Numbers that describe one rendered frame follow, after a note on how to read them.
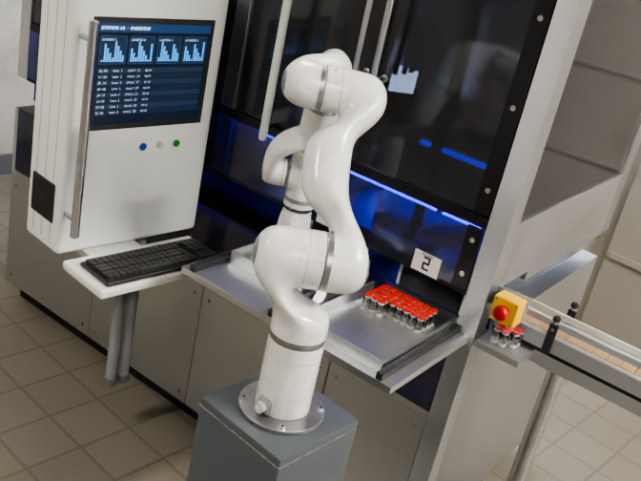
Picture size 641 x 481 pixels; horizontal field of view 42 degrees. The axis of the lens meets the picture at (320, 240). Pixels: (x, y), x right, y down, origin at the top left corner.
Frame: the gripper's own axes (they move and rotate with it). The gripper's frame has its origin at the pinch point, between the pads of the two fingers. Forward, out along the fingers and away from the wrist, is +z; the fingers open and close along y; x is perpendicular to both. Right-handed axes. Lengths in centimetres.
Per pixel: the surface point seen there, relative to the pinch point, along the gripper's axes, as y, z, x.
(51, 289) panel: -20, 76, -125
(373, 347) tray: 9.4, 6.4, 37.4
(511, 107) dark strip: -20, -55, 43
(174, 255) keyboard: 10.0, 11.5, -33.0
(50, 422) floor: 16, 94, -74
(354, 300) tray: -7.3, 6.4, 19.7
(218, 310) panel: -20, 42, -37
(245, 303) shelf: 20.3, 6.5, 3.7
